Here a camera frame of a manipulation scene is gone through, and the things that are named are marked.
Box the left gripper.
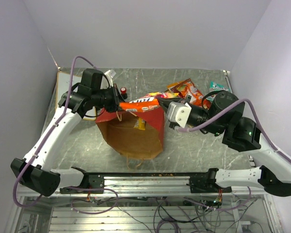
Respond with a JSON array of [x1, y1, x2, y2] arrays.
[[92, 83, 131, 113]]

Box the orange pink fox's candy bag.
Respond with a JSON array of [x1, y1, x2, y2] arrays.
[[119, 92, 178, 113]]

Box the brown teal chips bag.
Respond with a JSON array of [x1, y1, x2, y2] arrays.
[[164, 89, 182, 99]]

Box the orange white snack bag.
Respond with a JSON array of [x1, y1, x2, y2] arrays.
[[175, 79, 211, 109]]

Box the yellow small snack bag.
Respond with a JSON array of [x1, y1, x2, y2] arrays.
[[134, 117, 146, 131]]

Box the red paper bag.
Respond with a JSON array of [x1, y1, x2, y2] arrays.
[[96, 107, 165, 168]]

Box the green white snack bag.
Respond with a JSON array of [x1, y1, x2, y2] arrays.
[[206, 81, 230, 102]]

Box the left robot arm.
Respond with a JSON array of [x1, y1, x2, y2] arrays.
[[11, 68, 123, 197]]

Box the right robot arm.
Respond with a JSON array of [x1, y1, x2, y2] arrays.
[[157, 90, 291, 197]]

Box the red and black stamp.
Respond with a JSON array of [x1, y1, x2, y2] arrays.
[[120, 87, 128, 100]]

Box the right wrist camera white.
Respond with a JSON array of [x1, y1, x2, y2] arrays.
[[167, 102, 192, 128]]

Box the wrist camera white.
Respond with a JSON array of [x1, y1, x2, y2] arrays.
[[103, 69, 116, 87], [167, 102, 192, 128]]

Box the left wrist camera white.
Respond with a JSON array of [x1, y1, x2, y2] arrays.
[[103, 69, 116, 87]]

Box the white board with yellow frame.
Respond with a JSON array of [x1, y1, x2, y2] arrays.
[[55, 71, 97, 121]]

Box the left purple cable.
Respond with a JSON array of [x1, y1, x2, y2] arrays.
[[12, 55, 119, 216]]

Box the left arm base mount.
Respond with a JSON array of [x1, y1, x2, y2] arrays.
[[60, 174, 104, 194]]

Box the aluminium frame rail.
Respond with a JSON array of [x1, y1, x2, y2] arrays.
[[17, 177, 267, 198]]

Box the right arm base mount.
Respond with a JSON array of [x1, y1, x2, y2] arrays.
[[186, 171, 232, 193]]

